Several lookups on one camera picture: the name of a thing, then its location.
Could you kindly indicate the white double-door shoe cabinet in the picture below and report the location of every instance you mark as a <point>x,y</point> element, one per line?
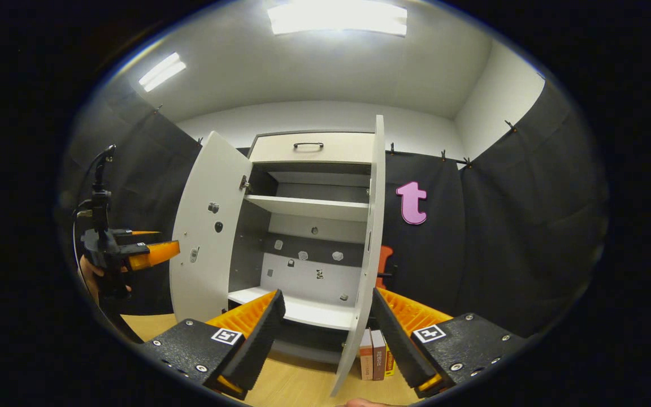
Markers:
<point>303,277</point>

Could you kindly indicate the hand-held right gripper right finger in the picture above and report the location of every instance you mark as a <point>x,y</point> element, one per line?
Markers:
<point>396,345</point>

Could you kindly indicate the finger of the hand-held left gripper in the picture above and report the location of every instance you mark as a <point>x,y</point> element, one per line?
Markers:
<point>156,254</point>
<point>142,232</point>

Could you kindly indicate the black backdrop cloth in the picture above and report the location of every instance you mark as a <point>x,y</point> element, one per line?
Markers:
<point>500,237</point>

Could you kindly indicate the white cabinet shelf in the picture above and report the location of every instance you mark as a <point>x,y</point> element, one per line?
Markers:
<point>314,208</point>
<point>314,311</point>

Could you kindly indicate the wide ceiling light panel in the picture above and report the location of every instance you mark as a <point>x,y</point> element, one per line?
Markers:
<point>337,17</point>

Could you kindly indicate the cabinet door with headphone sticker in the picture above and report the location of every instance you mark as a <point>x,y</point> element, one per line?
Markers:
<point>375,226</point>

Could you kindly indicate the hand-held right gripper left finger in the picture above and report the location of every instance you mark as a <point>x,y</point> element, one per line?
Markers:
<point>260,339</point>

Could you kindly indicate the yellow book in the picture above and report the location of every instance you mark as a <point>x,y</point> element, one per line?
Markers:
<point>389,362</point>

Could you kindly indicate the narrow ceiling light panel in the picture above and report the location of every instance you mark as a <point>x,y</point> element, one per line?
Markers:
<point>161,72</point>

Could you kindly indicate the cabinet door with camera sticker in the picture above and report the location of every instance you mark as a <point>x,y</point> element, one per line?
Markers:
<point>207,186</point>

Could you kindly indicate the orange and white book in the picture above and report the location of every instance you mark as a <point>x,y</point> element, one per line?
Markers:
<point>365,356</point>

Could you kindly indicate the brown book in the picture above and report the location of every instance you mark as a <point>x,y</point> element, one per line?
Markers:
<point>378,356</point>

